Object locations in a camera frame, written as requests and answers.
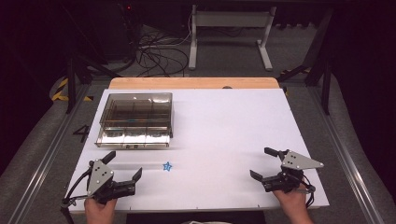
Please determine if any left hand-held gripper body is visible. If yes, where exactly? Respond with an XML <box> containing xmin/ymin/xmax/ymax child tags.
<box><xmin>87</xmin><ymin>158</ymin><xmax>137</xmax><ymax>205</ymax></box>

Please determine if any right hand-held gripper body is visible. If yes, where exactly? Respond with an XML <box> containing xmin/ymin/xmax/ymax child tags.
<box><xmin>261</xmin><ymin>148</ymin><xmax>325</xmax><ymax>194</ymax></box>

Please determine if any clear plastic drawer box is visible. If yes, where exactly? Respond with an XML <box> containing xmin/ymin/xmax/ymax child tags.
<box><xmin>94</xmin><ymin>91</ymin><xmax>174</xmax><ymax>150</ymax></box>

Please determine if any person's left hand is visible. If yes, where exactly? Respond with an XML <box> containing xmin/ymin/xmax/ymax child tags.
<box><xmin>83</xmin><ymin>197</ymin><xmax>119</xmax><ymax>224</ymax></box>

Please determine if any person's right hand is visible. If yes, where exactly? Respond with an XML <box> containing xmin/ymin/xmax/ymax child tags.
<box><xmin>272</xmin><ymin>187</ymin><xmax>310</xmax><ymax>217</ymax></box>

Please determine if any white table board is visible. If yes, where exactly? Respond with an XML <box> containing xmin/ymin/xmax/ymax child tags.
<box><xmin>66</xmin><ymin>88</ymin><xmax>331</xmax><ymax>214</ymax></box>

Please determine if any person's dark clothing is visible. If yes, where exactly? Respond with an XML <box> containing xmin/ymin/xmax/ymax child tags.
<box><xmin>125</xmin><ymin>210</ymin><xmax>266</xmax><ymax>224</ymax></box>

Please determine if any black metal stand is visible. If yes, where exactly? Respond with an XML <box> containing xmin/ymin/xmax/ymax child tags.
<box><xmin>64</xmin><ymin>50</ymin><xmax>123</xmax><ymax>115</ymax></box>
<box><xmin>276</xmin><ymin>8</ymin><xmax>333</xmax><ymax>117</ymax></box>

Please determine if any wooden table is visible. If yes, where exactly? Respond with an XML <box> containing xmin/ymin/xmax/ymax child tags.
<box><xmin>108</xmin><ymin>77</ymin><xmax>280</xmax><ymax>91</ymax></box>

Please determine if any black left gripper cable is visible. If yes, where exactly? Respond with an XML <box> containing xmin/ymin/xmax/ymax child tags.
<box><xmin>60</xmin><ymin>168</ymin><xmax>95</xmax><ymax>224</ymax></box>

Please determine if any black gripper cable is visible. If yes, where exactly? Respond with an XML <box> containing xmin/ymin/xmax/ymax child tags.
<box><xmin>60</xmin><ymin>168</ymin><xmax>95</xmax><ymax>224</ymax></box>
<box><xmin>301</xmin><ymin>173</ymin><xmax>318</xmax><ymax>209</ymax></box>

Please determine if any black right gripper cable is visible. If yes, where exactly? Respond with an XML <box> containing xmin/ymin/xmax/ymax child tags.
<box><xmin>301</xmin><ymin>173</ymin><xmax>318</xmax><ymax>209</ymax></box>

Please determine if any aluminium floor rail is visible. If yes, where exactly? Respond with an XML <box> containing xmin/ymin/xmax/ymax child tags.
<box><xmin>6</xmin><ymin>85</ymin><xmax>92</xmax><ymax>224</ymax></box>
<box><xmin>306</xmin><ymin>87</ymin><xmax>389</xmax><ymax>224</ymax></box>

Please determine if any tangle of floor cables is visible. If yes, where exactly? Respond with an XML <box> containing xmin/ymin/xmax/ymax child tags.
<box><xmin>134</xmin><ymin>26</ymin><xmax>191</xmax><ymax>78</ymax></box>

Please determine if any white metal desk frame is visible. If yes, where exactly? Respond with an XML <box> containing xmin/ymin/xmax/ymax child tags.
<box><xmin>188</xmin><ymin>4</ymin><xmax>277</xmax><ymax>72</ymax></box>

